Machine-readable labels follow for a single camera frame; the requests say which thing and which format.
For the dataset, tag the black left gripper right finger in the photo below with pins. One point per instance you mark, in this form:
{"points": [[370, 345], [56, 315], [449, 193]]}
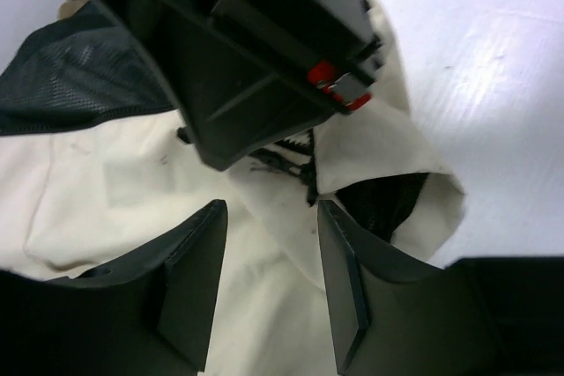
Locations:
{"points": [[391, 314]]}

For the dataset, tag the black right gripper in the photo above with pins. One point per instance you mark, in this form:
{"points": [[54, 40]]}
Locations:
{"points": [[246, 73]]}

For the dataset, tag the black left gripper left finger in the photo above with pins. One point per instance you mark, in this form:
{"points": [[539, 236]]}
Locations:
{"points": [[147, 312]]}

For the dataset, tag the cream jacket with black lining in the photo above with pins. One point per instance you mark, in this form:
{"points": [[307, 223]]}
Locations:
{"points": [[96, 161]]}

